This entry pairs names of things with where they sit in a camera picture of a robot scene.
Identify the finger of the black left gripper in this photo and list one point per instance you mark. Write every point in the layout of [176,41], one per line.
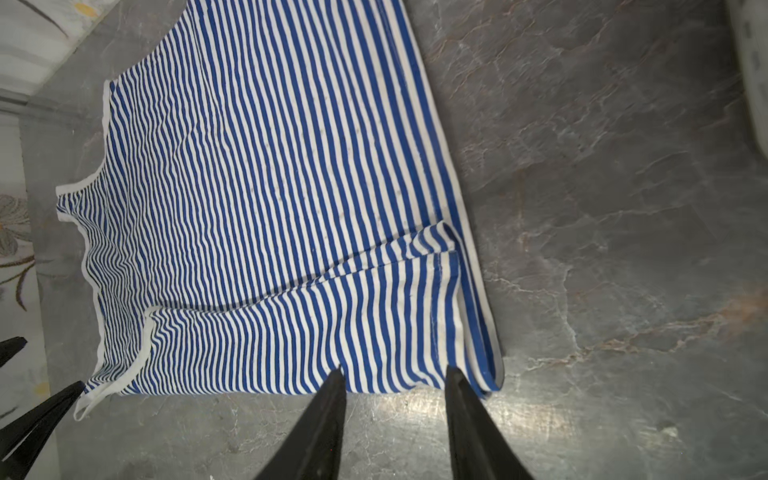
[23,440]
[10,348]

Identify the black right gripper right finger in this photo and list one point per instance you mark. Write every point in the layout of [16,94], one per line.
[478,450]

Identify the white plastic laundry basket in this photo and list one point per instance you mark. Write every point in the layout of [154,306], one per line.
[748,20]

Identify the blue white striped tank top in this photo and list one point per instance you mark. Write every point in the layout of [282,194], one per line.
[277,201]

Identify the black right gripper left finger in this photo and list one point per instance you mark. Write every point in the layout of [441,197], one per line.
[312,450]

